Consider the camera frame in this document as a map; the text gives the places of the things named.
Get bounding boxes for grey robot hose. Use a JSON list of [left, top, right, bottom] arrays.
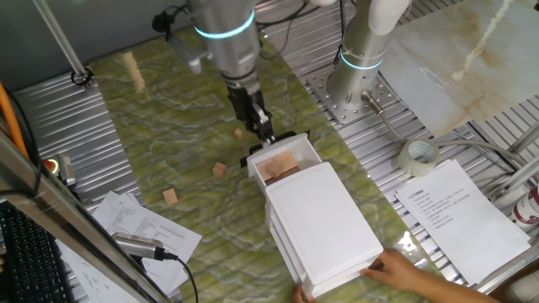
[[360, 90, 539, 178]]

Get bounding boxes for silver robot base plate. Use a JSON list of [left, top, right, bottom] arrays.
[[305, 62, 399, 125]]

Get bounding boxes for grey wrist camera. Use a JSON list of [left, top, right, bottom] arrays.
[[168, 33, 211, 76]]

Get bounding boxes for green marble pattern mat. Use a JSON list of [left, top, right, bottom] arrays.
[[90, 16, 439, 303]]

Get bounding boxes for person's left hand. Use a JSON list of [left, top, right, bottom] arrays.
[[292, 282, 317, 303]]

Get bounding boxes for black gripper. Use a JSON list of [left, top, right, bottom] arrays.
[[227, 79, 277, 146]]

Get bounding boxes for large light wooden block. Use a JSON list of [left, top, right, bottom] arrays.
[[269, 150, 301, 178]]

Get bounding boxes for printed paper stack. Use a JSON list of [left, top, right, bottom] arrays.
[[394, 158, 532, 286], [56, 191, 203, 303]]

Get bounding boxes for person's right forearm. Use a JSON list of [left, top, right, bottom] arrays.
[[410, 271, 506, 303]]

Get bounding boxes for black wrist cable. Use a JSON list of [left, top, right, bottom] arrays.
[[255, 0, 309, 61]]

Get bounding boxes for aluminium frame bar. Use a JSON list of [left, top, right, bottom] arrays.
[[0, 121, 170, 303]]

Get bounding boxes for red and white can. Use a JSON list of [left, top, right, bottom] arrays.
[[510, 184, 539, 232]]

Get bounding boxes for clear packing tape roll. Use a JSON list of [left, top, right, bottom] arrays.
[[397, 137, 440, 177]]

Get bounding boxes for thin aluminium pole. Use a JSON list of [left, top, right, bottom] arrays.
[[32, 0, 94, 88]]

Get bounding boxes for aluminium profile struts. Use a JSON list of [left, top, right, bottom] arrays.
[[488, 121, 539, 203]]

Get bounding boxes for white marble pattern sheet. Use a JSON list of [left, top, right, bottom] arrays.
[[378, 0, 539, 139]]

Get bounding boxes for silver ribbed camera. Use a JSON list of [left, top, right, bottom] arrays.
[[111, 231, 166, 262]]

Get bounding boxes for white drawer with black handle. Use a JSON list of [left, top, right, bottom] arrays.
[[240, 130, 323, 190]]

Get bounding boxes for white plastic drawer cabinet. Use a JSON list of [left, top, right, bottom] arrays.
[[264, 162, 384, 299]]

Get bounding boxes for person's right hand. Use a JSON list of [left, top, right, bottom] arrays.
[[360, 247, 422, 291]]

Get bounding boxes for black computer keyboard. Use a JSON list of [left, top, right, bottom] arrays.
[[0, 200, 75, 303]]

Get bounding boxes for black camera cable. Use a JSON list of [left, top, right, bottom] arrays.
[[163, 251, 200, 303]]

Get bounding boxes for orange tube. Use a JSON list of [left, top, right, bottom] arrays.
[[0, 82, 29, 160]]

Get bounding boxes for emergency stop button box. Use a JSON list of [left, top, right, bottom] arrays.
[[43, 153, 77, 186]]

